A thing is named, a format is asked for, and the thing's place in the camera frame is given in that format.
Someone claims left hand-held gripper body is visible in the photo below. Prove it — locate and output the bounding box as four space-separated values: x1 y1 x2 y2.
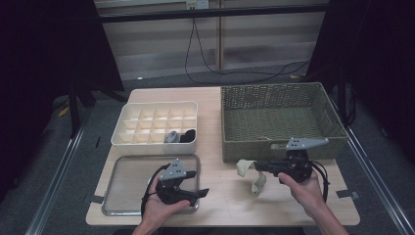
155 158 199 207

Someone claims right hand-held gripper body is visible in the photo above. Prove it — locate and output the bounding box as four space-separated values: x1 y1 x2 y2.
282 136 330 184

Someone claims black stand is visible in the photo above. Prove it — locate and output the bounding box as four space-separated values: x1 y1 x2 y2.
67 77 128 138

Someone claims grey tape piece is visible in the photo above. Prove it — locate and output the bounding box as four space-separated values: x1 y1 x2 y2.
83 194 106 205
336 190 360 200

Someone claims green woven basket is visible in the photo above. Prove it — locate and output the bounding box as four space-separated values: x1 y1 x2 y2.
220 81 349 164

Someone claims black sock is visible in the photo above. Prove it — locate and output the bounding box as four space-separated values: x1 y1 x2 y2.
178 128 197 144

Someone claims clear box lid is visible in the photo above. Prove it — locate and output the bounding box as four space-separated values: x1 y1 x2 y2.
101 154 201 216

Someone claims person's left hand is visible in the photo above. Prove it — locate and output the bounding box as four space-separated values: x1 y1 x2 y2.
142 176 192 230

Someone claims person's right hand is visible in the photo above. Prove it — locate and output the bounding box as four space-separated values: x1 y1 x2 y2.
277 170 325 218

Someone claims cream divided storage box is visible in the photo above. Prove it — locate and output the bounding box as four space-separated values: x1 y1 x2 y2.
111 101 199 155

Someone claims metal floor rail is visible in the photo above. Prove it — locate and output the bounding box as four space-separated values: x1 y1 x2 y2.
23 107 96 235
329 94 415 235

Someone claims grey sock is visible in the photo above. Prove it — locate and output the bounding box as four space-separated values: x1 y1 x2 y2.
163 129 180 144

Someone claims black curtain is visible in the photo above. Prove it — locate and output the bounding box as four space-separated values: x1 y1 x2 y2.
304 0 415 165
0 0 125 197

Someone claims white wall outlet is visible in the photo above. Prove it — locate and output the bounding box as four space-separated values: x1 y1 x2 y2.
185 0 209 10

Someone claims black horizontal bar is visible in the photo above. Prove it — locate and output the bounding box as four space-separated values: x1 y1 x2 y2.
97 4 331 24

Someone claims black floor cable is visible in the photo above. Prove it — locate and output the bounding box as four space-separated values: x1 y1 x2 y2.
184 18 311 85

